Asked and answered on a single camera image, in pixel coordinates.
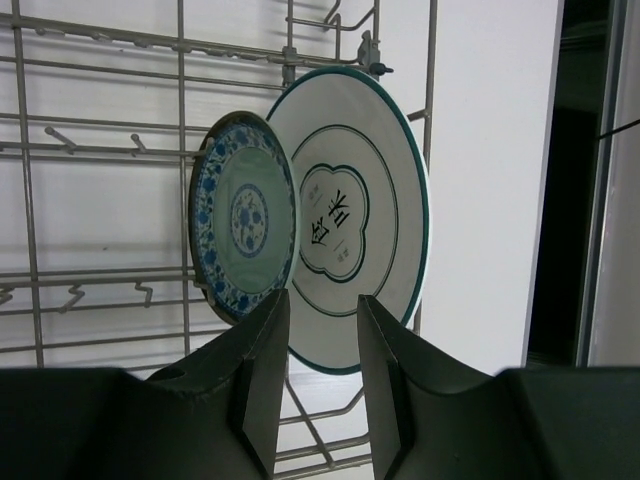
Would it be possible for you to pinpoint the white plate teal line pattern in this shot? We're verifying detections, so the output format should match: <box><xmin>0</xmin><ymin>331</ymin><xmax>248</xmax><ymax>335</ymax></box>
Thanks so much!
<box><xmin>267</xmin><ymin>67</ymin><xmax>432</xmax><ymax>375</ymax></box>

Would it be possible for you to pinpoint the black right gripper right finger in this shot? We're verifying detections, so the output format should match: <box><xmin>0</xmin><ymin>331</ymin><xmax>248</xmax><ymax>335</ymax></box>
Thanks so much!
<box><xmin>357</xmin><ymin>295</ymin><xmax>639</xmax><ymax>479</ymax></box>

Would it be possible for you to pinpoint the black cable with white plug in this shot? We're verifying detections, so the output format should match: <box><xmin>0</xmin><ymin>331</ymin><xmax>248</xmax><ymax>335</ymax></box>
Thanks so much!
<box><xmin>597</xmin><ymin>117</ymin><xmax>640</xmax><ymax>141</ymax></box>

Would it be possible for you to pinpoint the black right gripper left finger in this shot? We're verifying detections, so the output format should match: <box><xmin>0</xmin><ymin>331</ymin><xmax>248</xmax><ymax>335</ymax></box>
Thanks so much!
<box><xmin>1</xmin><ymin>289</ymin><xmax>290</xmax><ymax>479</ymax></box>

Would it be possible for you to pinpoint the grey wire dish rack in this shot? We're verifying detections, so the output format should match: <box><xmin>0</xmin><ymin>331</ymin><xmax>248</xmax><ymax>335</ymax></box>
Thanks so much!
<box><xmin>0</xmin><ymin>0</ymin><xmax>439</xmax><ymax>480</ymax></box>

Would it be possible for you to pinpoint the blue floral teal plate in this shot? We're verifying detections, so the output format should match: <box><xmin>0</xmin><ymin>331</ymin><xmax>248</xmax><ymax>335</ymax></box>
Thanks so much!
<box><xmin>188</xmin><ymin>111</ymin><xmax>300</xmax><ymax>324</ymax></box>

